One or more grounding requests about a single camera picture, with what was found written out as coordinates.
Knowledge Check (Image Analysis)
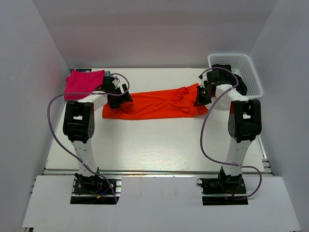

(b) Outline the white plastic basket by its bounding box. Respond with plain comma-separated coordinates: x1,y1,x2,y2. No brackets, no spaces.
208,53,263,99

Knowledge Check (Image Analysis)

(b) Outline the black t shirt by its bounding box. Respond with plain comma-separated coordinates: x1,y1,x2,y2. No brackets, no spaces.
212,64,248,96

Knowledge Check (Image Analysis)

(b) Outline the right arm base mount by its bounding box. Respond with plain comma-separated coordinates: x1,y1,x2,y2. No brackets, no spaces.
197,170,248,206

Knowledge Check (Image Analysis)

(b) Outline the folded grey blue t shirt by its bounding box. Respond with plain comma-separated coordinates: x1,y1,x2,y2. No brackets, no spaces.
104,71,112,77

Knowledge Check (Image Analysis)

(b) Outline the orange t shirt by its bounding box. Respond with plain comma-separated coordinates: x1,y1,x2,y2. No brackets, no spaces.
102,84,208,120

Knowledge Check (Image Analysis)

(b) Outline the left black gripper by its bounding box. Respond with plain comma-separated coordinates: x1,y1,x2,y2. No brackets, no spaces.
109,84,133,109

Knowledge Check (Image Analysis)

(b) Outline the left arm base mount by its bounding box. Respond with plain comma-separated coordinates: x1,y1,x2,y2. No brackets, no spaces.
70,173,121,205

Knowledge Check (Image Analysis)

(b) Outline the dark blue label plate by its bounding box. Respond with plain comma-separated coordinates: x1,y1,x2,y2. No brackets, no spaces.
75,69,92,73

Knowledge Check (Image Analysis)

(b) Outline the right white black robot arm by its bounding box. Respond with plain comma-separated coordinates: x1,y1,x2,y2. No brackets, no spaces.
195,65,262,193

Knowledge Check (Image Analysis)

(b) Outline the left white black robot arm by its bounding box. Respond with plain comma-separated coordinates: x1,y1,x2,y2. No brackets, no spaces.
63,73,133,193

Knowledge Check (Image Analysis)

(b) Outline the folded pink t shirt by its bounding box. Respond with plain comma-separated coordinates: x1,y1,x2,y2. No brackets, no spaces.
64,70,105,101

